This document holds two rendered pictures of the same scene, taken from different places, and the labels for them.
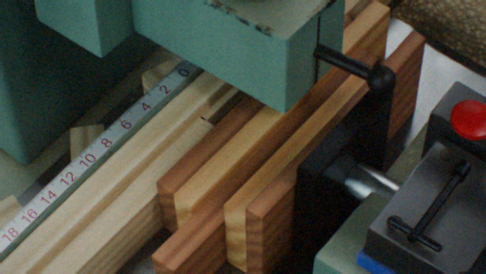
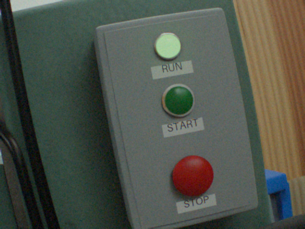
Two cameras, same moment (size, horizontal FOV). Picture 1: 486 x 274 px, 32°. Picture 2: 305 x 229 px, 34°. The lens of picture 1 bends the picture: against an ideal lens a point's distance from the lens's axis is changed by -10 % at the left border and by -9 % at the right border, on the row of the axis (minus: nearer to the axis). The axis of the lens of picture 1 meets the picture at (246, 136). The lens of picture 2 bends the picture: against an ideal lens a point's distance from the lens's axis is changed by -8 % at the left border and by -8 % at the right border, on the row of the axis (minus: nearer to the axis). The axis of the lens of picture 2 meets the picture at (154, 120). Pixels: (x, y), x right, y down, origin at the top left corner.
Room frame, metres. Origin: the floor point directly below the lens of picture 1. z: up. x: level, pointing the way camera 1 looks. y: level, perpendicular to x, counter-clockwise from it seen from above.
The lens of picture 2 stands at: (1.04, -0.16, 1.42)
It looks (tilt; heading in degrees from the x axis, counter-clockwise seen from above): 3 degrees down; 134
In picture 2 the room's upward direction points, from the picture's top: 11 degrees counter-clockwise
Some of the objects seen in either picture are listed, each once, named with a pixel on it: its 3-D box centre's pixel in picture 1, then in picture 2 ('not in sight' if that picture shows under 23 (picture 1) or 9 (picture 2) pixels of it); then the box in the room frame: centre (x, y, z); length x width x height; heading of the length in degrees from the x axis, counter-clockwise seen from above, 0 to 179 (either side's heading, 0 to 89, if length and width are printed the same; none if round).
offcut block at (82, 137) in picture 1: (91, 160); not in sight; (0.48, 0.13, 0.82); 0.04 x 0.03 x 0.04; 8
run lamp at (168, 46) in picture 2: not in sight; (168, 46); (0.79, 0.13, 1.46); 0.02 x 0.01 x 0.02; 51
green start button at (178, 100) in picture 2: not in sight; (178, 100); (0.79, 0.13, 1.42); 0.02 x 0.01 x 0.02; 51
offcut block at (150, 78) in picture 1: (166, 92); not in sight; (0.55, 0.07, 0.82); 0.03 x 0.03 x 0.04; 34
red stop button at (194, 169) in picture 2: not in sight; (193, 175); (0.79, 0.13, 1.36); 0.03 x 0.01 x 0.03; 51
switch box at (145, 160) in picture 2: not in sight; (175, 120); (0.76, 0.15, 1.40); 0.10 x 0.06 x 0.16; 51
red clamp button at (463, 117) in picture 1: (472, 120); not in sight; (0.34, -0.14, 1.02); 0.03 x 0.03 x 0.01
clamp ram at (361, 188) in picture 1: (380, 193); not in sight; (0.34, -0.08, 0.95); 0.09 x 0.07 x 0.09; 141
